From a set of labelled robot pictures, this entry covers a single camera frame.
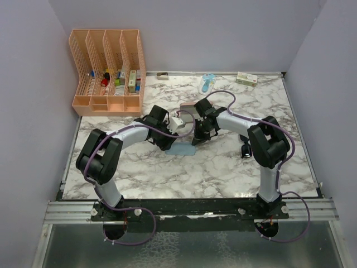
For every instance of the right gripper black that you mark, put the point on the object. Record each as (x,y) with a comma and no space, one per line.
(197,135)

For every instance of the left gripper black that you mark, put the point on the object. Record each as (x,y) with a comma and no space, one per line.
(165,144)

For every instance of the light blue cleaning cloth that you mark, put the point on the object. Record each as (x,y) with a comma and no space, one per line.
(181,149)

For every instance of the pink glasses case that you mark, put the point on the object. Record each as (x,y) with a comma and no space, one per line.
(189,112)

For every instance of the black sunglasses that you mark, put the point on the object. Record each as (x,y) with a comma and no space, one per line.
(245,148)

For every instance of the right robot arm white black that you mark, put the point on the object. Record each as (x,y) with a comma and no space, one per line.
(266,141)

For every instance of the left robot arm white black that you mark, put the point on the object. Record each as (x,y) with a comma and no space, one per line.
(99,157)

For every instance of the blue white packaged item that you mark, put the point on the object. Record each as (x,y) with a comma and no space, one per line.
(206,84)

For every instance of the green white box in organizer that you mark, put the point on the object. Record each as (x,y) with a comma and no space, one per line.
(132,81)

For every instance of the small white green box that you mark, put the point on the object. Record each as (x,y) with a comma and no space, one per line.
(246,79)

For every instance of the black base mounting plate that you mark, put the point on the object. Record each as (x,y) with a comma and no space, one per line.
(189,215)

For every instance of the red black small bottle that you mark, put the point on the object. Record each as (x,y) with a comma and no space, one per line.
(105,80)

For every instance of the peach desk file organizer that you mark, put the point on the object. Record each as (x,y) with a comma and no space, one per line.
(112,72)

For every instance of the aluminium rail frame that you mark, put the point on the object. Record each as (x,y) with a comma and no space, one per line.
(68,212)

